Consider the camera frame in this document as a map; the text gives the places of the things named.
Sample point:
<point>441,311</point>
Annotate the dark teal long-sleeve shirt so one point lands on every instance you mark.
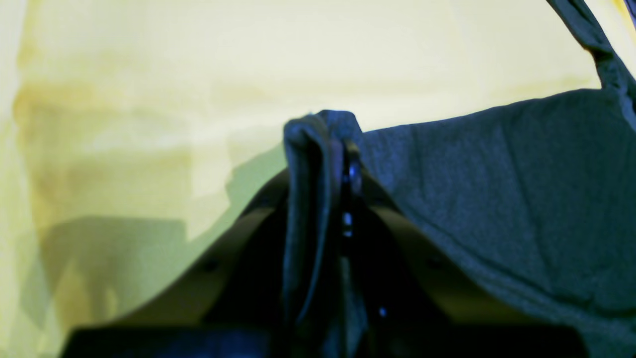
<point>534,200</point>

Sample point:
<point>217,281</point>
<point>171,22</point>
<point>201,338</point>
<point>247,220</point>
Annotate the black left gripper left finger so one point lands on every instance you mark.
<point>226,305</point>

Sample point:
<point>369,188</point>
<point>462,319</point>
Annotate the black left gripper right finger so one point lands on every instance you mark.
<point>419,304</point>

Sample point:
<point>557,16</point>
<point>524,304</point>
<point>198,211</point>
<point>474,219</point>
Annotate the yellow table cover cloth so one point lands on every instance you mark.
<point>134,131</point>

